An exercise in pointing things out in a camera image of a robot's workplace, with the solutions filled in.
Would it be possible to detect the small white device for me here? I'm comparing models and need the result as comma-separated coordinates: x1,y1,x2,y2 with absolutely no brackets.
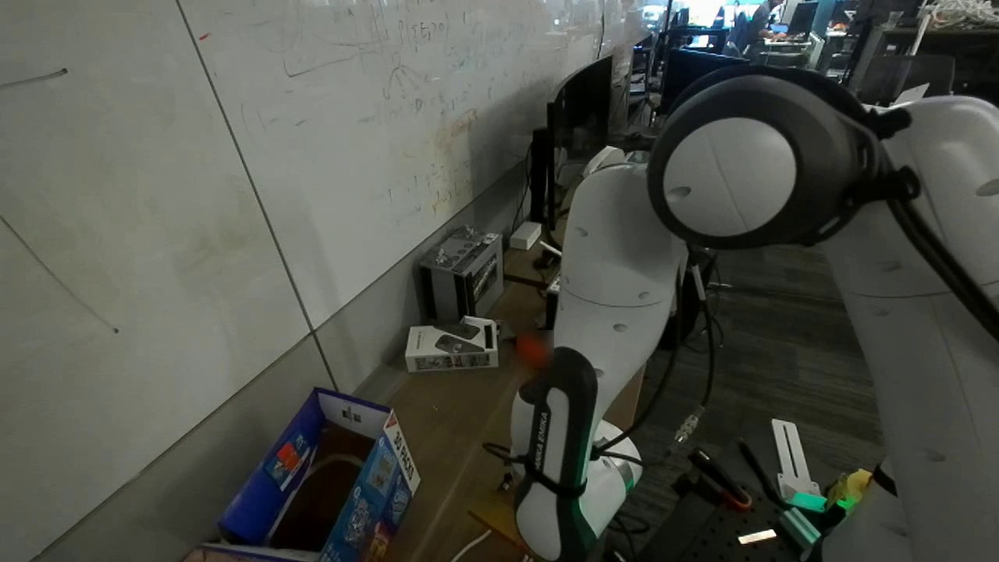
399,312,501,376

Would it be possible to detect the thin white rope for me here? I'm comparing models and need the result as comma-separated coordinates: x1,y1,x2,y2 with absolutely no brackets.
450,523,499,562

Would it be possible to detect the orange and black hand tool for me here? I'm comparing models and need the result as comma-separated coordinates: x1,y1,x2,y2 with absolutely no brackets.
513,329,553,368

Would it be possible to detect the black pen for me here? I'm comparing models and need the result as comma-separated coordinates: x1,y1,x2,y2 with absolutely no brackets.
737,440,786,509

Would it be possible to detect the white power adapter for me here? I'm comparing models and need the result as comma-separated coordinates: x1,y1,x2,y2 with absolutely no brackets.
506,217,547,251

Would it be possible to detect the small grey metal strip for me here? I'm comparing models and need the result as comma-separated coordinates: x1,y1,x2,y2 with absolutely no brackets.
734,523,784,550

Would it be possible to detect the blue cardboard snack box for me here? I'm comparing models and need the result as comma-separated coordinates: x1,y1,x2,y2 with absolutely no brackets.
200,385,424,562

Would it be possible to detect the black clamp with orange handle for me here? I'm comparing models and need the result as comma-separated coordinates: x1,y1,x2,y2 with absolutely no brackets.
671,442,757,516

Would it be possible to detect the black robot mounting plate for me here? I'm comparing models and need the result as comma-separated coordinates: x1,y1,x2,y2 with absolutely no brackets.
622,456,885,562

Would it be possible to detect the thick white braided rope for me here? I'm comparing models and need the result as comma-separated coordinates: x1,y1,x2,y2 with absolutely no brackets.
292,447,367,523

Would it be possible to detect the small silver metal case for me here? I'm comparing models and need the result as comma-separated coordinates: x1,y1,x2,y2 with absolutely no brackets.
413,225,507,324

